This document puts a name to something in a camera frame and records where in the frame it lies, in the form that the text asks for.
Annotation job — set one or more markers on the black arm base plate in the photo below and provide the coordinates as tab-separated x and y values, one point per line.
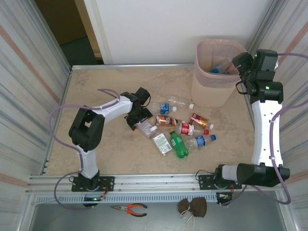
205	181
108	183

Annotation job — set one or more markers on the aluminium table edge rail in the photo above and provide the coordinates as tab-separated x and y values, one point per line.
67	84
144	65

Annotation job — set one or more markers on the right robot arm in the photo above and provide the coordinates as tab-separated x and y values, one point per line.
264	134

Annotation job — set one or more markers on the green white label bottle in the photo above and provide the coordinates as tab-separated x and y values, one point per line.
163	144

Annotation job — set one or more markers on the clear unlabelled white cap bottle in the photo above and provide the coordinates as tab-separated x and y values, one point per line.
179	101

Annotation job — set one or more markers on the brown coffee drink bottle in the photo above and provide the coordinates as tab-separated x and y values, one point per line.
166	121

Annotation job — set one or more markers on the beige plastic waste bin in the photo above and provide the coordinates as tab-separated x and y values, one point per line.
207	96

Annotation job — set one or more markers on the purple label white cap bottle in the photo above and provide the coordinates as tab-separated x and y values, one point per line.
144	127

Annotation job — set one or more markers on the red gold label bottle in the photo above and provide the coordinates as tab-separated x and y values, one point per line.
201	121

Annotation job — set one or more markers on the brown wooden door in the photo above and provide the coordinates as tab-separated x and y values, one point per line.
60	19

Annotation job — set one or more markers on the white door frame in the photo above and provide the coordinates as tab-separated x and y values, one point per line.
101	36

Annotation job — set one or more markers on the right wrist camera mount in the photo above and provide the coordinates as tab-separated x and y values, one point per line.
277	65

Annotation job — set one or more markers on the grooved aluminium mounting rail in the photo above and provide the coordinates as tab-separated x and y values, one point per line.
156	180

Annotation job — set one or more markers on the brown cloth pouch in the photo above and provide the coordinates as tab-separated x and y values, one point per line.
198	207

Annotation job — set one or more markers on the clear bottle blue cap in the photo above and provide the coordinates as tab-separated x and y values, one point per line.
222	67

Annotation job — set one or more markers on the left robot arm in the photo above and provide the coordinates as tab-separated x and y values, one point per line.
113	106

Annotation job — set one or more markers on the red label red cap bottle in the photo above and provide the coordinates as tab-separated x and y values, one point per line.
186	129

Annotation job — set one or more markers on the grey metal shelf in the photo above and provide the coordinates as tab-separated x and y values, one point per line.
72	221

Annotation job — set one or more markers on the green soda bottle yellow cap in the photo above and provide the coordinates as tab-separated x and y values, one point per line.
178	144

